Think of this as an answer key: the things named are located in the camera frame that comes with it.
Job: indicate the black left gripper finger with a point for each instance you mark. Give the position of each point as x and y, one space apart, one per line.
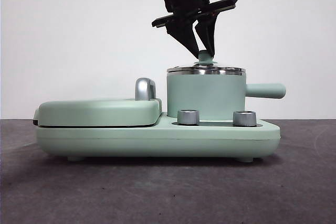
185 36
208 33

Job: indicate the glass lid with green knob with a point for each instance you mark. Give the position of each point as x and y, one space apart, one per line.
204 57

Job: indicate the silver control knob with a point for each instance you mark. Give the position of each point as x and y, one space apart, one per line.
188 117
244 118

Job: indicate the mint green breakfast machine base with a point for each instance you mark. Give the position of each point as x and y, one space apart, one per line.
183 140

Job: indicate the mint green griddle cover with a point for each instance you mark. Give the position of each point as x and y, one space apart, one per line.
99 112

